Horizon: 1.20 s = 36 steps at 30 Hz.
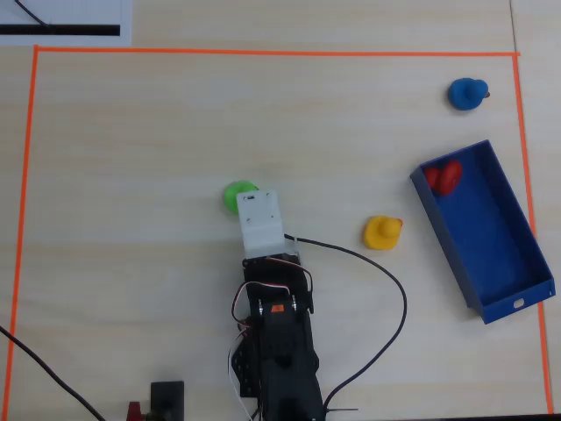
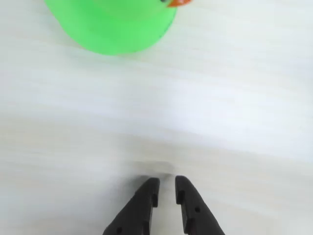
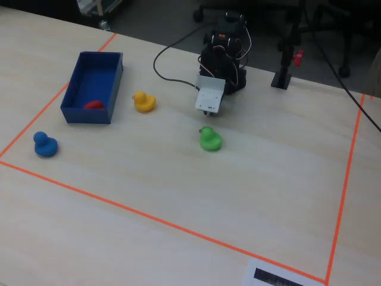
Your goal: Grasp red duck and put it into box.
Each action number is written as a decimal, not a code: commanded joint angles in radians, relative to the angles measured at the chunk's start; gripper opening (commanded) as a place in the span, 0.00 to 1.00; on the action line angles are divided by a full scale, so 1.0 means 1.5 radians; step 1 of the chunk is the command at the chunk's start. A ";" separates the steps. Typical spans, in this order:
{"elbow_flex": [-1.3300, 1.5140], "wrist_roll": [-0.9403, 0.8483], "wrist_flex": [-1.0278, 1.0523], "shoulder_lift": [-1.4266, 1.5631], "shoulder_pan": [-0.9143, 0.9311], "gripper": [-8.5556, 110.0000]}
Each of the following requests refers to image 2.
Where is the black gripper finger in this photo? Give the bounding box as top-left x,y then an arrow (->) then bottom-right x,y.
174,175 -> 225,235
102,177 -> 161,235

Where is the green rubber duck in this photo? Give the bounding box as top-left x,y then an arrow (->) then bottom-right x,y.
43,0 -> 194,56

